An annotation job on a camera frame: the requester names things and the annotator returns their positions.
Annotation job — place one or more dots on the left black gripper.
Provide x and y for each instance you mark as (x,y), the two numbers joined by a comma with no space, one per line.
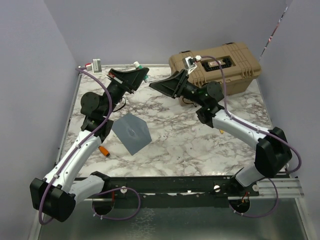
(135,76)

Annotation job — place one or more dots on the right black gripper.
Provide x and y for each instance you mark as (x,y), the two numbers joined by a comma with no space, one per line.
(173,86)

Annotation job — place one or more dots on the grey blue envelope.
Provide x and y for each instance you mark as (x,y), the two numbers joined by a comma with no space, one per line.
(133,132)

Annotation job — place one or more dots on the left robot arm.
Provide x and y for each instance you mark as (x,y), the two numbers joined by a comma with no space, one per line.
(56,195)

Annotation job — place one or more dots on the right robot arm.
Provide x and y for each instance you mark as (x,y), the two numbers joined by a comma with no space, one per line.
(271,150)

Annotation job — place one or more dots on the tan plastic toolbox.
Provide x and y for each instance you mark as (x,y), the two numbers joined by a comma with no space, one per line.
(239,66)

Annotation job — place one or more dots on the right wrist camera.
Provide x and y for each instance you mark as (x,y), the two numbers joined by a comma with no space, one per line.
(190,63)

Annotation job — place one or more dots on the orange handled screwdriver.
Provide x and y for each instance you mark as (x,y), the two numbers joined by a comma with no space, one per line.
(104,151)

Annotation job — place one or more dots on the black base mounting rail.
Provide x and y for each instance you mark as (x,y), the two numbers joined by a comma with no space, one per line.
(173,192)

